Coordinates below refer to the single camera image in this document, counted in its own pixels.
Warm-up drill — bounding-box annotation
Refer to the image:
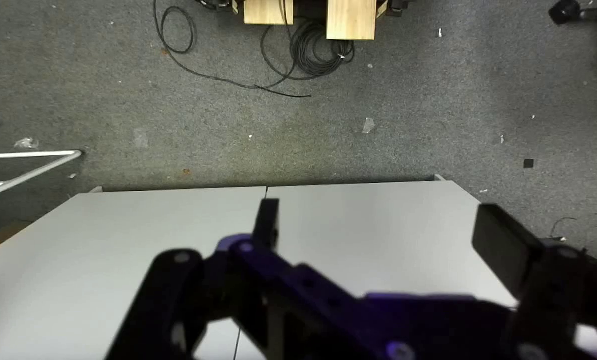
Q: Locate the coiled black cable bundle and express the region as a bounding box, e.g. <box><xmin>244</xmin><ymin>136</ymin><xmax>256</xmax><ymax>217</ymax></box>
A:
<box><xmin>260</xmin><ymin>18</ymin><xmax>358</xmax><ymax>90</ymax></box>

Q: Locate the wooden furniture leg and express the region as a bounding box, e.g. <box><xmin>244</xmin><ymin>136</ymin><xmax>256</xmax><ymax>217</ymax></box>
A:
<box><xmin>326</xmin><ymin>0</ymin><xmax>377</xmax><ymax>39</ymax></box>
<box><xmin>242</xmin><ymin>0</ymin><xmax>294</xmax><ymax>25</ymax></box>

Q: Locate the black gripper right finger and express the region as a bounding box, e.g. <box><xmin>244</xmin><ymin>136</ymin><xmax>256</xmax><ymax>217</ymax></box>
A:
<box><xmin>471</xmin><ymin>203</ymin><xmax>597</xmax><ymax>360</ymax></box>

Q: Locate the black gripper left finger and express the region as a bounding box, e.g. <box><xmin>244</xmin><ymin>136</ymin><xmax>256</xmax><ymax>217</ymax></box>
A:
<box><xmin>104</xmin><ymin>198</ymin><xmax>280</xmax><ymax>360</ymax></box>

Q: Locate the left wooden furniture leg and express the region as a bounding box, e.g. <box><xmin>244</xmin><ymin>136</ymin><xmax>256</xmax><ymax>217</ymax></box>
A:
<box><xmin>242</xmin><ymin>0</ymin><xmax>294</xmax><ymax>25</ymax></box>

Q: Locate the chrome metal cart rail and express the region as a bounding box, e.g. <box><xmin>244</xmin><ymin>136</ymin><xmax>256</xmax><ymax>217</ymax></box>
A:
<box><xmin>0</xmin><ymin>149</ymin><xmax>84</xmax><ymax>193</ymax></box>

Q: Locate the black chair caster base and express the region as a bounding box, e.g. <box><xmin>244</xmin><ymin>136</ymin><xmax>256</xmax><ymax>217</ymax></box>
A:
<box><xmin>547</xmin><ymin>0</ymin><xmax>597</xmax><ymax>25</ymax></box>

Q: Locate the right wooden furniture leg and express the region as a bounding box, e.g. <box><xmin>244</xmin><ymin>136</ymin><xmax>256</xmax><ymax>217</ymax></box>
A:
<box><xmin>326</xmin><ymin>0</ymin><xmax>377</xmax><ymax>39</ymax></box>

